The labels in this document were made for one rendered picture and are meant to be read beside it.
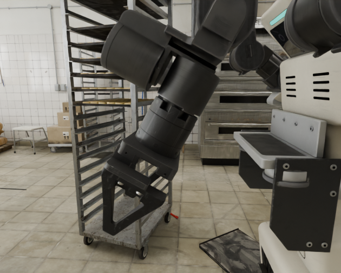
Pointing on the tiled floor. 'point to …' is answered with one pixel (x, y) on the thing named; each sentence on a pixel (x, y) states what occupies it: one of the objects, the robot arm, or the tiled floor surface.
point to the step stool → (30, 136)
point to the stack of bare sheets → (234, 252)
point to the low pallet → (0, 149)
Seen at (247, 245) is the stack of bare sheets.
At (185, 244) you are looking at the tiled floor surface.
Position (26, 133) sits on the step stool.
